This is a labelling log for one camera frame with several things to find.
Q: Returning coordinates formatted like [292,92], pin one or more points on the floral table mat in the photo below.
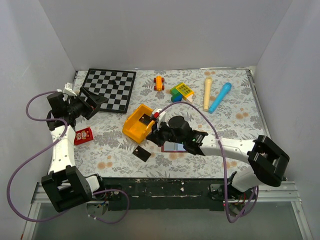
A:
[238,116]

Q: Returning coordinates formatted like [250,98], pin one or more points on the black white chessboard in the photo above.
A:
[99,81]

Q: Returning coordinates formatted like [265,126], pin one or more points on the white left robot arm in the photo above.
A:
[62,160]

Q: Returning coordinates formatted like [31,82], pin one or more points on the black front table rail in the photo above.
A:
[135,193]

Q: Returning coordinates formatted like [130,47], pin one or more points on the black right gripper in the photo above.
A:
[155,136]

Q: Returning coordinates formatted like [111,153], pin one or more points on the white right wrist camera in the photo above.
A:
[159,115]

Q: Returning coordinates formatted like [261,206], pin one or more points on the blue toy microphone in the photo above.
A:
[224,91]

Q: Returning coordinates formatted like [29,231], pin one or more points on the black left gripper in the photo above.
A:
[94,100]

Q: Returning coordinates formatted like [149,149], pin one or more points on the colourful toy block house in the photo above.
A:
[181,92]

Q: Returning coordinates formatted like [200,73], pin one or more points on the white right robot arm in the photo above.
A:
[267,161]

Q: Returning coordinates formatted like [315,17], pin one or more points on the black block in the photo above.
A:
[146,119]

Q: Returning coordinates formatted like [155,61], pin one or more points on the orange toy car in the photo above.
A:
[159,83]

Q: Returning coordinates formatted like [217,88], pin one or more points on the cream toy microphone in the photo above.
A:
[207,92]

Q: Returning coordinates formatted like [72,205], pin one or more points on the red leather card holder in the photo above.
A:
[179,146]

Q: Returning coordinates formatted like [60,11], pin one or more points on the yellow plastic bin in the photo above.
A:
[134,129]

